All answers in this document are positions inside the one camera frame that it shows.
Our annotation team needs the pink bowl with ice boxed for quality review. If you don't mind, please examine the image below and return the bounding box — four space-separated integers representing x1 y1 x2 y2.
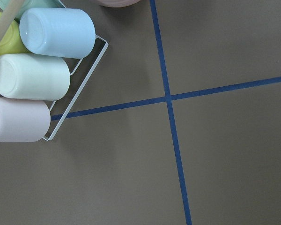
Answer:
94 0 140 8

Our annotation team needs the blue cup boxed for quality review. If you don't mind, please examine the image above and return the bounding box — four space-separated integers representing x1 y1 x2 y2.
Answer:
19 8 96 59

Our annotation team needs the white cup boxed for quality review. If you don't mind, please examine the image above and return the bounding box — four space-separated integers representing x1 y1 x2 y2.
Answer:
0 53 70 101

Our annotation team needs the pink cup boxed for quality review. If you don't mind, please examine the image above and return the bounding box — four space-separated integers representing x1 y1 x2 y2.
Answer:
0 97 51 143

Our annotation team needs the yellow cup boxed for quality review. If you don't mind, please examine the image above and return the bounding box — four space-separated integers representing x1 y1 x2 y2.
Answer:
0 20 30 56

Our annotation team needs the green cup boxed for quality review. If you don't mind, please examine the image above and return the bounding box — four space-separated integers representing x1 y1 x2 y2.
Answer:
0 0 62 20

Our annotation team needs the wire cup rack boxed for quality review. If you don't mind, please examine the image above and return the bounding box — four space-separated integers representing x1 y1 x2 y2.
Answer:
41 0 109 142

